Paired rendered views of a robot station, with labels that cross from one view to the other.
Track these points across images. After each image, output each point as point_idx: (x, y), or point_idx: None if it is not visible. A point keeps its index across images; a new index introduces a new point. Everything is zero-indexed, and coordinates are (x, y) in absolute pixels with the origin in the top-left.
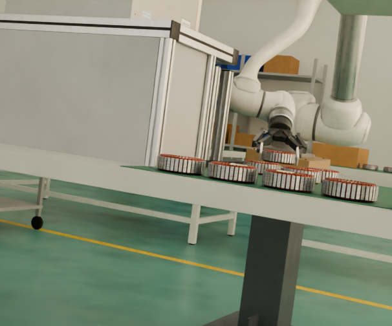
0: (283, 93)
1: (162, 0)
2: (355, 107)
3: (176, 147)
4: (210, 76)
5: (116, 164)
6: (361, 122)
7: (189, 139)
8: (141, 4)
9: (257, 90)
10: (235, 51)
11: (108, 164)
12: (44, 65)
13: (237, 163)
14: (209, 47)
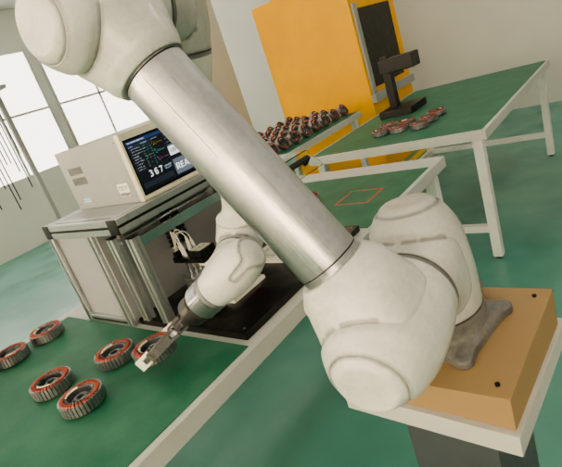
0: (220, 250)
1: (91, 182)
2: (305, 309)
3: (105, 308)
4: (95, 254)
5: (80, 312)
6: (321, 355)
7: (113, 303)
8: (81, 195)
9: (216, 239)
10: (108, 222)
11: (74, 312)
12: None
13: (14, 351)
14: (78, 233)
